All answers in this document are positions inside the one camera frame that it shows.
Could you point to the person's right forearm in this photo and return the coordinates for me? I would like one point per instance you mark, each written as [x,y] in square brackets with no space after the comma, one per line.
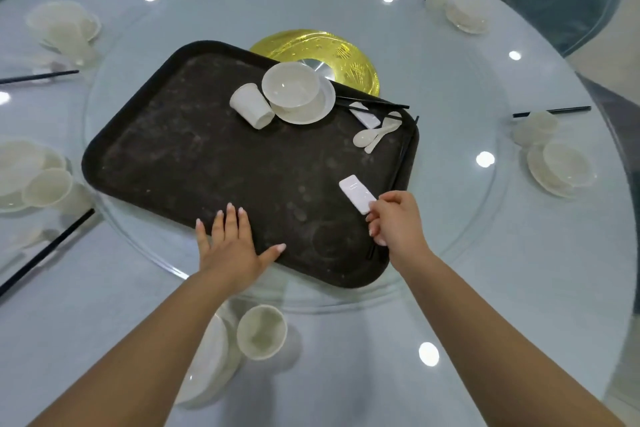
[500,356]

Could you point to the white round table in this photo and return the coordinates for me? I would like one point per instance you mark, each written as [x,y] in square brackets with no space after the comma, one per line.
[525,266]

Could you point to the black tray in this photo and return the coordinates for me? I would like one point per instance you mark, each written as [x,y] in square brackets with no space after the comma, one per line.
[200,156]

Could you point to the person's left hand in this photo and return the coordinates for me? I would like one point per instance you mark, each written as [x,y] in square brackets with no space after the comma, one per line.
[230,256]

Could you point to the glass lazy susan turntable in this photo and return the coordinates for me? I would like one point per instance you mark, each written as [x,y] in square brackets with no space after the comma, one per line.
[450,91]

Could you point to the person's right hand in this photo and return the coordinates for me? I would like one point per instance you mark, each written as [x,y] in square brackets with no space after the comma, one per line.
[400,231]

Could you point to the gold turntable base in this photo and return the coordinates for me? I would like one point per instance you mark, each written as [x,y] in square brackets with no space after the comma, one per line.
[300,44]

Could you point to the person's left forearm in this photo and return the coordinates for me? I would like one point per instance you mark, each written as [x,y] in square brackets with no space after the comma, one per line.
[125,356]

